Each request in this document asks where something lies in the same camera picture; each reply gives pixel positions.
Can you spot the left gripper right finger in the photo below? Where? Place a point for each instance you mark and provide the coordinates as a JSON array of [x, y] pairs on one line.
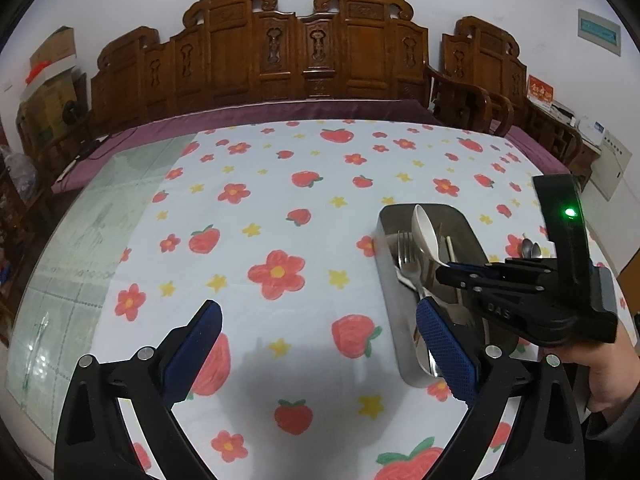
[[457, 366]]

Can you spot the strawberry flower print tablecloth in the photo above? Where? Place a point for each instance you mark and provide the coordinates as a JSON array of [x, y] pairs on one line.
[[276, 223]]

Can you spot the small stainless steel spoon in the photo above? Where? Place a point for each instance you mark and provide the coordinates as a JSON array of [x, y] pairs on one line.
[[535, 251]]

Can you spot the person's right hand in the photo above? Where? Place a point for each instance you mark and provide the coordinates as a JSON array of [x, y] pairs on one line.
[[613, 372]]

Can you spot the stainless steel fork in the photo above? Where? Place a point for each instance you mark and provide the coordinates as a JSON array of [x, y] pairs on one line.
[[409, 262]]

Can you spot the white plastic spoon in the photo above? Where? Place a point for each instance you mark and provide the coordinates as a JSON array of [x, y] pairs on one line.
[[411, 282], [424, 235]]

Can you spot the white wall electrical box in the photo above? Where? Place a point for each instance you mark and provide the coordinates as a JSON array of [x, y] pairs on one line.
[[609, 168]]

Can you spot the carved wooden bench backrest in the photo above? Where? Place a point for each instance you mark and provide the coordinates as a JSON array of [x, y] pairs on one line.
[[235, 52]]

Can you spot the stacked cardboard boxes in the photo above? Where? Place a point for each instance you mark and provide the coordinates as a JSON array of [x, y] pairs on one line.
[[55, 95]]

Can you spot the carved wooden armchair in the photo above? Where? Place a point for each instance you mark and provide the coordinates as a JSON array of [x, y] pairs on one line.
[[480, 83]]

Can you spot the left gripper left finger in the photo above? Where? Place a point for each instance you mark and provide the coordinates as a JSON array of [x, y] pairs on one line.
[[184, 352]]

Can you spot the light bamboo chopstick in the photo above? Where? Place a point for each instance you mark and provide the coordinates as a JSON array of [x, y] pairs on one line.
[[453, 259]]

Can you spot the green wall sign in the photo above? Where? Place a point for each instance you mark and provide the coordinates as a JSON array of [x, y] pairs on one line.
[[600, 31]]

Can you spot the purple seat cushion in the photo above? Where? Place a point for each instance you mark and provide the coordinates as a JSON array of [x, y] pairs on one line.
[[289, 111]]

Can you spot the stainless steel rectangular tray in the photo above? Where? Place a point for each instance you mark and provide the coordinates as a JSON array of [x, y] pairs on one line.
[[400, 301]]

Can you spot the large stainless steel spoon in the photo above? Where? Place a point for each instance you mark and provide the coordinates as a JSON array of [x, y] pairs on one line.
[[527, 248]]

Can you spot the red paper box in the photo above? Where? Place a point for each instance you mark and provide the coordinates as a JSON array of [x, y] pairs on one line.
[[539, 91]]

